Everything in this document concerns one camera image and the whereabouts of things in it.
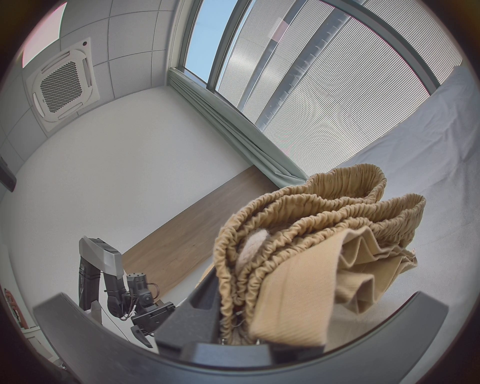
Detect white ceiling air conditioner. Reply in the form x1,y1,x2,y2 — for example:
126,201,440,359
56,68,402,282
22,37,101,133

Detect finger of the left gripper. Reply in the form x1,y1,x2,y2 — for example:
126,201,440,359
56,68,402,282
131,326,153,349

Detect window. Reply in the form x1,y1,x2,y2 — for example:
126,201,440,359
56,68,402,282
169,0,464,177

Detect grey-green curtain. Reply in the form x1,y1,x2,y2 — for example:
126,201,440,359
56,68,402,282
167,69,312,190

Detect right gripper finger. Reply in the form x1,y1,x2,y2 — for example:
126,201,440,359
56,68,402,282
154,267,226,357

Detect tan shorts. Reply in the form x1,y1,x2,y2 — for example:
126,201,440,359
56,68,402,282
213,163,427,347

